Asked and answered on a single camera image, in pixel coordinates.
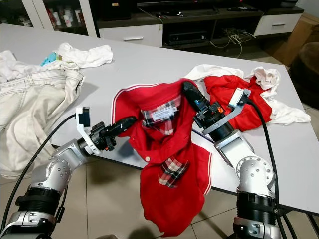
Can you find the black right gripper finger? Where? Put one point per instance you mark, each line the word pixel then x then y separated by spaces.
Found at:
pixel 194 95

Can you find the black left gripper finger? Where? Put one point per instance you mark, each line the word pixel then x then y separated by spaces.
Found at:
pixel 124 126

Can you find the cream denim jacket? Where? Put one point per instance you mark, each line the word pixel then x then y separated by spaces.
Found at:
pixel 30 114

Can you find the red polo shirt plaid trim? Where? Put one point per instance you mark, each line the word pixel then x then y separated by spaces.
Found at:
pixel 174 199

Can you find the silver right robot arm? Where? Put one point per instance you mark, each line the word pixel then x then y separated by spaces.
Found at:
pixel 249 169

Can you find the red jacket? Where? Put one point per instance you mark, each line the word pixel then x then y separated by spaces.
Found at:
pixel 224 92

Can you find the black low TV bench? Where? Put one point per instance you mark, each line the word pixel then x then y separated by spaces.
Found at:
pixel 199 20

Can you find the black flat television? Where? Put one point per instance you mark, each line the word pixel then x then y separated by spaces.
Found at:
pixel 177 4

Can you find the white long-sleeve shirt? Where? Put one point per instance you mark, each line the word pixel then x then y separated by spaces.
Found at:
pixel 15 64

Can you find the brown chair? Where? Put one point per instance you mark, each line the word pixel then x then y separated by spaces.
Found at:
pixel 308 67

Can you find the white side drawer unit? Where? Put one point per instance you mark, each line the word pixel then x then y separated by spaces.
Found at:
pixel 278 24

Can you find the tall black cabinet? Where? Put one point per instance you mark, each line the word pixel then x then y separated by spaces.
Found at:
pixel 110 10

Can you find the large brown cardboard box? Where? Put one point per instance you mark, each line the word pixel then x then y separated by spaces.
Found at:
pixel 301 37

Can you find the white cabinet with glass doors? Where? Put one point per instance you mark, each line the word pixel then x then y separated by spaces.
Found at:
pixel 37 10

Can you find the black table leg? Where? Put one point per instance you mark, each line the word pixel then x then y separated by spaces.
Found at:
pixel 309 226

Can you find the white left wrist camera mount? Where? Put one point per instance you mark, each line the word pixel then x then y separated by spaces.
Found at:
pixel 83 124

